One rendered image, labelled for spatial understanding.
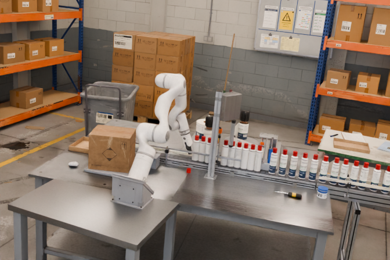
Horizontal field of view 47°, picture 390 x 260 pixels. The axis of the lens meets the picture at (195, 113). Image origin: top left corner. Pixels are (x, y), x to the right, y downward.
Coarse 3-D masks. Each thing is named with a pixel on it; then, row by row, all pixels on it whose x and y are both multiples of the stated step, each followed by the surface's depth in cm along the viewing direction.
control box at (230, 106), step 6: (222, 96) 322; (228, 96) 321; (234, 96) 325; (240, 96) 330; (222, 102) 323; (228, 102) 322; (234, 102) 327; (240, 102) 331; (222, 108) 323; (228, 108) 324; (234, 108) 329; (222, 114) 324; (228, 114) 326; (234, 114) 331; (222, 120) 325; (228, 120) 328
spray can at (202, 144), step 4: (204, 136) 351; (204, 140) 350; (200, 144) 351; (204, 144) 350; (200, 148) 352; (204, 148) 351; (200, 152) 352; (204, 152) 353; (200, 156) 353; (204, 156) 354; (200, 160) 354
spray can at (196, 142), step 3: (195, 135) 352; (198, 135) 353; (195, 138) 351; (198, 138) 351; (195, 141) 351; (198, 141) 352; (195, 144) 351; (198, 144) 352; (195, 147) 352; (198, 147) 353; (195, 150) 352; (198, 150) 354; (192, 153) 355; (192, 156) 355; (195, 156) 354; (192, 159) 356; (195, 159) 354
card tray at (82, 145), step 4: (84, 136) 390; (80, 140) 385; (84, 140) 390; (88, 140) 390; (72, 144) 371; (76, 144) 378; (80, 144) 382; (84, 144) 382; (88, 144) 383; (68, 148) 367; (72, 148) 366; (76, 148) 365; (80, 148) 364; (84, 148) 374; (88, 148) 374; (80, 152) 365; (84, 152) 364
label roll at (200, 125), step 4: (200, 120) 412; (204, 120) 414; (196, 124) 409; (200, 124) 402; (204, 124) 402; (196, 128) 408; (200, 128) 403; (196, 132) 408; (200, 132) 403; (200, 136) 404
